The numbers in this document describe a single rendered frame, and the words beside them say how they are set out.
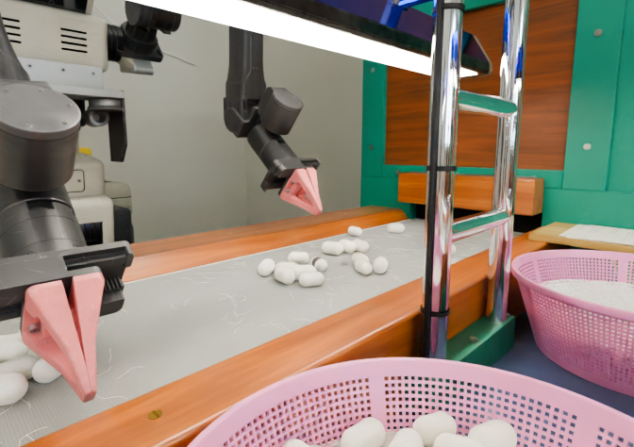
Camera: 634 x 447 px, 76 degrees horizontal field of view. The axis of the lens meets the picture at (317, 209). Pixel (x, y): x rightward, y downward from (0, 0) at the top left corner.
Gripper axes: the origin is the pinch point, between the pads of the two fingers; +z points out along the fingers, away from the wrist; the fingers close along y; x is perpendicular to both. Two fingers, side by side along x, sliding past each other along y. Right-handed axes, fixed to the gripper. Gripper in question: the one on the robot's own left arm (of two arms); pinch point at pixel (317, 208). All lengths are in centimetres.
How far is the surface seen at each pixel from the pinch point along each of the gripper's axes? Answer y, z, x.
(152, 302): -29.6, 6.4, 4.0
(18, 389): -44.3, 14.9, -5.2
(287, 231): 1.1, -3.4, 9.9
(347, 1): -12.4, -3.9, -30.9
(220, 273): -17.9, 3.4, 6.8
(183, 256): -20.1, -2.6, 9.8
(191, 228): 82, -122, 163
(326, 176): 127, -83, 82
